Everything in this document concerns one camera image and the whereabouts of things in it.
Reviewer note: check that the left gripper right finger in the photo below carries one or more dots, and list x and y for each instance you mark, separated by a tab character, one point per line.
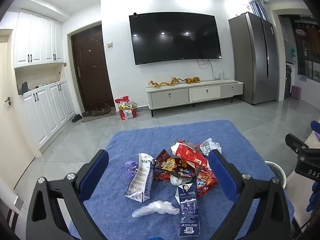
271	219

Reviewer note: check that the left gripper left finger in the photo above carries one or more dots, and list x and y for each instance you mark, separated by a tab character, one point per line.
45	219

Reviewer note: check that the white blue snack bag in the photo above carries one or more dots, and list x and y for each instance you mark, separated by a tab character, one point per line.
140	185

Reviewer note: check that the purple storage box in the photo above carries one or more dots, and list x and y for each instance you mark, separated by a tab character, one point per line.
296	92

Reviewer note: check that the cream interior door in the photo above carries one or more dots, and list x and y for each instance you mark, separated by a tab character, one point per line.
15	152

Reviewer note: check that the red orange chips bag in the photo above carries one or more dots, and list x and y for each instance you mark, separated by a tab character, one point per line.
205	180

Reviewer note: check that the blue white milk carton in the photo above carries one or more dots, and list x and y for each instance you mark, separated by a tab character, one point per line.
190	221

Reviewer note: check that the white silver crumpled wrapper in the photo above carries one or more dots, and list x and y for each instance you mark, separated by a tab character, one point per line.
208	146

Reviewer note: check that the purple crumpled wrapper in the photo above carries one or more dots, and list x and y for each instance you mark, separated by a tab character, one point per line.
131	168

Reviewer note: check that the white crumpled tissue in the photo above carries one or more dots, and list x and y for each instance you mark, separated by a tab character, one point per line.
177	181

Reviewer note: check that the black slipper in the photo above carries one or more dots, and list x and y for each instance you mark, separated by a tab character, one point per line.
76	118

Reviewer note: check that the clear crumpled plastic bag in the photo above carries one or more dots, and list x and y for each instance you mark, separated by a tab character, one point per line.
161	207

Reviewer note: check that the red white snack bag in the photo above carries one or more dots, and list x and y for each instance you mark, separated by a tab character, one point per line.
187	151

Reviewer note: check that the dark red snack bag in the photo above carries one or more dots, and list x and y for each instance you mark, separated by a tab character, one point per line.
175	166

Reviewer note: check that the white router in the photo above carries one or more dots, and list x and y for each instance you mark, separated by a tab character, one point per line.
221	75

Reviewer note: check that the brown door mat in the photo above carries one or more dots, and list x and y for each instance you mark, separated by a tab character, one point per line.
98	114

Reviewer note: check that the black bag on counter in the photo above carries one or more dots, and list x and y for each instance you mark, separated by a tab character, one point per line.
24	88

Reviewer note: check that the grey double door refrigerator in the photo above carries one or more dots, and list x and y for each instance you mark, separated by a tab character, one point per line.
255	57

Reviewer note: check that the red white gift bag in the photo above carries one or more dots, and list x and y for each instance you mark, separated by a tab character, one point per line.
127	108

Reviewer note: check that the golden tiger ornament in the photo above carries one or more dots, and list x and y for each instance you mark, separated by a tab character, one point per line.
192	80

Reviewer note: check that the golden dragon ornament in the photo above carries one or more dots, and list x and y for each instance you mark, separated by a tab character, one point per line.
173	81

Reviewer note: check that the white grey TV cabinet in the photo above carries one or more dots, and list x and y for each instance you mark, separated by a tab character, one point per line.
189	94

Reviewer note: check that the blue striped curtain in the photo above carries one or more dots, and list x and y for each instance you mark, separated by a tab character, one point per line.
258	9

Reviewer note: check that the dark brown entrance door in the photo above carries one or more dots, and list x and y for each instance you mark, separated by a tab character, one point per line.
91	69

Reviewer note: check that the white upper wall cabinets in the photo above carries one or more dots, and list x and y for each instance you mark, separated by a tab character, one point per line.
38	40

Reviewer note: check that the wall mounted black television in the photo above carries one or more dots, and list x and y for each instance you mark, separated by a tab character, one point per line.
169	36

